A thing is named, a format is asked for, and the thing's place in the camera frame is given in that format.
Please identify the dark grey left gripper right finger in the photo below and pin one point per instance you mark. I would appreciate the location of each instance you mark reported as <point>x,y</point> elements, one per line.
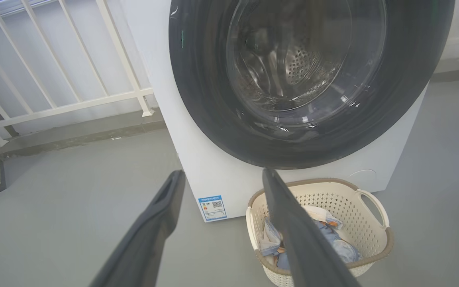
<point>309,255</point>

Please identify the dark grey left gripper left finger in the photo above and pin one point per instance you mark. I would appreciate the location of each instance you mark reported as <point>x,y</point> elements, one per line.
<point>146,247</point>

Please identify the blue cartoon print garment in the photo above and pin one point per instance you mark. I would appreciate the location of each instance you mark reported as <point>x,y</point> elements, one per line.
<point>339,245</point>

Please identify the cream cloth garment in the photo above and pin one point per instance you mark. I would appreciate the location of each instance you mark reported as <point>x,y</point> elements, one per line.
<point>321,213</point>

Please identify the black round washing machine door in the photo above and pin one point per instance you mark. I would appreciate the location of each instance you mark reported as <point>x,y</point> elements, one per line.
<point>197,99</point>

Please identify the cream plastic laundry basket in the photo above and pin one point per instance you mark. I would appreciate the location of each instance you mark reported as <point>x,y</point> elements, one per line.
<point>333,199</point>

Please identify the white washing machine body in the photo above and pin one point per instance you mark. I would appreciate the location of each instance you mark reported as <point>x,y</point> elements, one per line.
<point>197,159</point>

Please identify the blue white energy label sticker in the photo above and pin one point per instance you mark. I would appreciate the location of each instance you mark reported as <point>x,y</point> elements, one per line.
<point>212,208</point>

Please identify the round white filter cover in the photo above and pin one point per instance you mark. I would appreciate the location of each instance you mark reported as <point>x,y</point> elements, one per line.
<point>363,178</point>

